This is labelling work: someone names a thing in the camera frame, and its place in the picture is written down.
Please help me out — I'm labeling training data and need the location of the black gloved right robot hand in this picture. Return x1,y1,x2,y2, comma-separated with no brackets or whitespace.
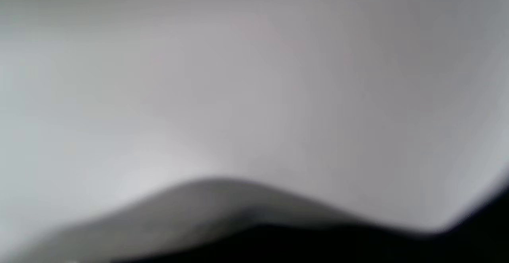
12,177,509,263

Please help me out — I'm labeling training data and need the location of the cream white cosmetics bag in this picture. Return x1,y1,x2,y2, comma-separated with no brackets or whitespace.
0,0,509,263

